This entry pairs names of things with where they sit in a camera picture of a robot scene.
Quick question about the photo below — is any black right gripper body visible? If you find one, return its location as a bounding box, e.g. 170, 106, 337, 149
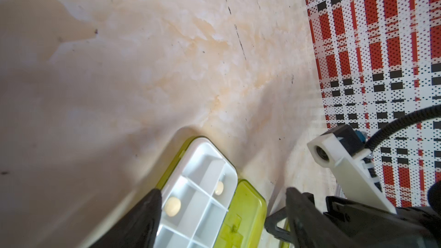
264, 192, 441, 248

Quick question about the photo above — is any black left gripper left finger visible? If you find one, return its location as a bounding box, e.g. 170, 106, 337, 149
91, 188, 162, 248

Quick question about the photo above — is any green pillbox white tray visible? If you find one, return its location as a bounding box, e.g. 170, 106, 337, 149
154, 137, 267, 248

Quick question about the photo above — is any black corrugated right cable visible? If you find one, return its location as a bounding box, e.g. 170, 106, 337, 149
364, 104, 441, 152

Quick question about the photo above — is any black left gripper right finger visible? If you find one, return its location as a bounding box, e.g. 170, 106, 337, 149
286, 187, 358, 248

